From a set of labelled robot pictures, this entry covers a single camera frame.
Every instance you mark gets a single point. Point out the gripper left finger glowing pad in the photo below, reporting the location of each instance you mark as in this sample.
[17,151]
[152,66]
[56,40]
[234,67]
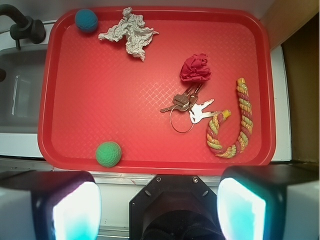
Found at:
[49,205]

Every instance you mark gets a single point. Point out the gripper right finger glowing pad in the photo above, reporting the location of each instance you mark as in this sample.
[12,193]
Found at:
[271,202]

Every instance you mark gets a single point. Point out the crumpled red paper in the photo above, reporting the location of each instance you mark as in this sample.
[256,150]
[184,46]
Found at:
[195,69]

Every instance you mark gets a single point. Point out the crumpled white paper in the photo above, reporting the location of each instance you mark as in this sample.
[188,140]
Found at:
[133,28]

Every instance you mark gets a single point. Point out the grey sink basin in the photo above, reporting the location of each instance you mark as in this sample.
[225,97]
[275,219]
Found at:
[20,92]

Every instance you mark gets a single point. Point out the bunch of metal keys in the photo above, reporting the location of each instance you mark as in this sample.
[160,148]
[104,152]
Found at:
[187,102]

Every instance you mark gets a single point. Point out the red plastic tray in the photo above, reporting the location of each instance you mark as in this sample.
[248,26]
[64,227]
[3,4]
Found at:
[94,92]

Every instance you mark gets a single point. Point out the black faucet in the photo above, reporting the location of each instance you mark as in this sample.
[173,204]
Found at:
[24,27]

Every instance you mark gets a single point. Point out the blue foam ball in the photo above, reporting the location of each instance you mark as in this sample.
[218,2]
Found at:
[86,20]

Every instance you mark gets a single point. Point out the multicoloured twisted rope toy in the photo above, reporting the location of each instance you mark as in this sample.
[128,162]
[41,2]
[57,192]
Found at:
[246,125]

